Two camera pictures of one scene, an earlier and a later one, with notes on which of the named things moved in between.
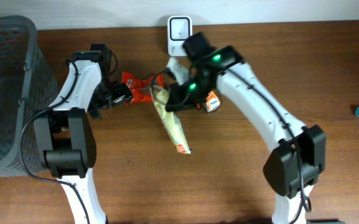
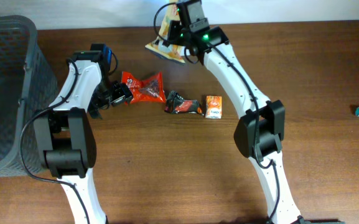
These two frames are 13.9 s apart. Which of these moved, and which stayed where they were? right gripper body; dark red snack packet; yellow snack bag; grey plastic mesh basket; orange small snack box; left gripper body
Moved: yellow snack bag; right gripper body; orange small snack box
Stayed: left gripper body; grey plastic mesh basket; dark red snack packet
